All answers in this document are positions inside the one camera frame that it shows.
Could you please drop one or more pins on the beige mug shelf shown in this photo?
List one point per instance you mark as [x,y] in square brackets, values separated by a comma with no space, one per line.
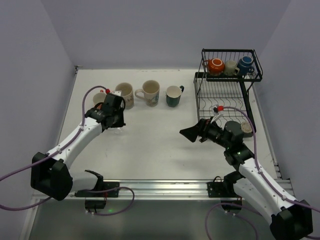
[231,68]

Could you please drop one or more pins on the salmon orange mug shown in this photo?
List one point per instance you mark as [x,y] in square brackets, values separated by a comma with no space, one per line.
[98,99]

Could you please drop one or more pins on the cream floral mug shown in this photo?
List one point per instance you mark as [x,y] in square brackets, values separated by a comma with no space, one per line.
[127,94]

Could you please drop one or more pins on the orange round mug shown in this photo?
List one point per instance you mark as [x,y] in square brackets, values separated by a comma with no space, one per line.
[215,66]

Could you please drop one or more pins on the tall floral white mug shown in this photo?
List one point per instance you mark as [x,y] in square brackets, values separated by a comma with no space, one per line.
[149,92]

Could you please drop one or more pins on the dark teal mug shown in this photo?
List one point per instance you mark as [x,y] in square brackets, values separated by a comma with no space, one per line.
[173,95]

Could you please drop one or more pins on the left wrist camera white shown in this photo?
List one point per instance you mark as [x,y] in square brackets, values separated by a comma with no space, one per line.
[117,93]

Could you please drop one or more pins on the small beige cup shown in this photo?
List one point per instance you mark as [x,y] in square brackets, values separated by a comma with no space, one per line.
[246,127]

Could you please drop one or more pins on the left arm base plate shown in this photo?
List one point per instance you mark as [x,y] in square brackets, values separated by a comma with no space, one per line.
[106,185]

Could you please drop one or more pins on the black wire dish rack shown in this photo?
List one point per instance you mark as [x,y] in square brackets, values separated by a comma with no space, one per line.
[225,90]

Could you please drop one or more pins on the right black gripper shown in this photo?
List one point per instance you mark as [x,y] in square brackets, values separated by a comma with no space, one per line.
[203,131]

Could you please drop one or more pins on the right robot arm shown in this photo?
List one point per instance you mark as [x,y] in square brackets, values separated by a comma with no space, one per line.
[288,218]

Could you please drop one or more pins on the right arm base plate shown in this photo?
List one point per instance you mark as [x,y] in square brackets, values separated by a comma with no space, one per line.
[220,188]

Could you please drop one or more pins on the blue mug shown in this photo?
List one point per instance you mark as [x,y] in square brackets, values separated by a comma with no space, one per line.
[245,65]

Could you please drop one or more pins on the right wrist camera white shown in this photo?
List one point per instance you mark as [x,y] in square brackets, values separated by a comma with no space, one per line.
[217,111]

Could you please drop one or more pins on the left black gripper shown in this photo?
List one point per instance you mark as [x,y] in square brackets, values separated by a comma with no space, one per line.
[116,121]

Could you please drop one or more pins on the aluminium mounting rail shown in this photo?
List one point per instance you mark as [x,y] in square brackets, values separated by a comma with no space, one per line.
[175,189]

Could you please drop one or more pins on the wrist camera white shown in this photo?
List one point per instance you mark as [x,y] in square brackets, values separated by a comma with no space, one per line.
[117,93]
[217,111]

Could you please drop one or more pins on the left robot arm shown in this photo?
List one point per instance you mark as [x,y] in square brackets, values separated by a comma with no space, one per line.
[50,171]

